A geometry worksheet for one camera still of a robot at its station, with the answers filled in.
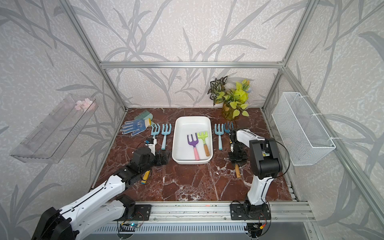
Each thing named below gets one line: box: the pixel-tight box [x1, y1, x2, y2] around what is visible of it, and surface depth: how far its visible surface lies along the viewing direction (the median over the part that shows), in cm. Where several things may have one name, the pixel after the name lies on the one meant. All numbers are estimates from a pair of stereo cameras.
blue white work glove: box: [120, 118, 152, 136], surface depth 111 cm
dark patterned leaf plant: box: [207, 75, 228, 106], surface depth 106 cm
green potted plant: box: [216, 79, 252, 121], surface depth 98 cm
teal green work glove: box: [133, 109, 154, 120], surface depth 118 cm
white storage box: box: [172, 116, 213, 165], surface depth 101 cm
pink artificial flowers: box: [74, 98, 96, 113], surface depth 78 cm
